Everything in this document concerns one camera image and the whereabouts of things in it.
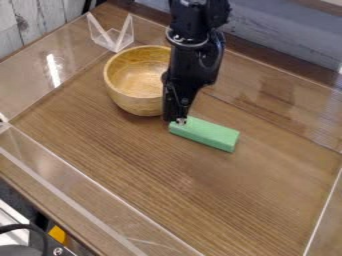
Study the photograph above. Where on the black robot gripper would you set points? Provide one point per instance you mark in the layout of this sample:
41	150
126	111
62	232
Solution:
193	69

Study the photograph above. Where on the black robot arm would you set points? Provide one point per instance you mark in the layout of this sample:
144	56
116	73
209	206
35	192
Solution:
196	17

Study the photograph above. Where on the green rectangular block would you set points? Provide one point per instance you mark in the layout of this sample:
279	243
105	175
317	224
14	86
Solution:
206	133

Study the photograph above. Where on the brown wooden bowl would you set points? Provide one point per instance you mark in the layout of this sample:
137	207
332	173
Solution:
133	78

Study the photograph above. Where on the yellow and black device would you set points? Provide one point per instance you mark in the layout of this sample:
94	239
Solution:
66	240

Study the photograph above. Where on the clear acrylic corner bracket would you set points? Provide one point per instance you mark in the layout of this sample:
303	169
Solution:
112	39

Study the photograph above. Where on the clear acrylic tray wall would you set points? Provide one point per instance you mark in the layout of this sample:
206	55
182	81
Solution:
74	168

